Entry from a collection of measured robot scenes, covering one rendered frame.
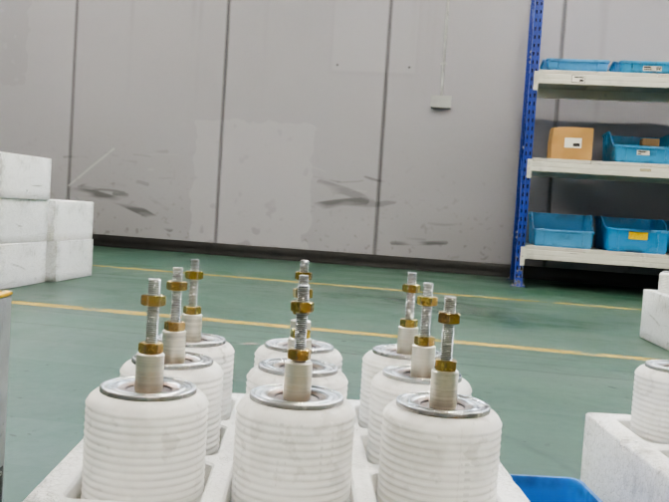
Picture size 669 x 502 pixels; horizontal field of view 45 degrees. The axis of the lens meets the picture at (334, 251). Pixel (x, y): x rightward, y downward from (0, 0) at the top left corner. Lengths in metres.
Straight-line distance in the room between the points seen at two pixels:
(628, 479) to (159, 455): 0.50
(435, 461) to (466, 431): 0.03
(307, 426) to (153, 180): 5.75
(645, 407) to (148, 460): 0.56
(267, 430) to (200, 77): 5.72
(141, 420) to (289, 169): 5.43
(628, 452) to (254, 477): 0.43
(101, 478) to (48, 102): 6.17
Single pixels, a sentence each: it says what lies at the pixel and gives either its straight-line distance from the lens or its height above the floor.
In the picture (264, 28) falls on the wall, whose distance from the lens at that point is 6.21.
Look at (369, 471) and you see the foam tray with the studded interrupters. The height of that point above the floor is 0.18.
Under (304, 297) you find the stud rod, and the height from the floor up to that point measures 0.33.
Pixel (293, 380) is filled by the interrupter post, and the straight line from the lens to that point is 0.65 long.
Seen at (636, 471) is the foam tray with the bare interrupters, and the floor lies 0.16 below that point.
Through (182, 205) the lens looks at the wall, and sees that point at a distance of 6.25.
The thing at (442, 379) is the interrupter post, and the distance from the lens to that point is 0.66.
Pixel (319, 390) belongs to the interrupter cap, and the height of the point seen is 0.25.
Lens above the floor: 0.41
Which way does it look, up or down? 3 degrees down
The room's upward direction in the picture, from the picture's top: 4 degrees clockwise
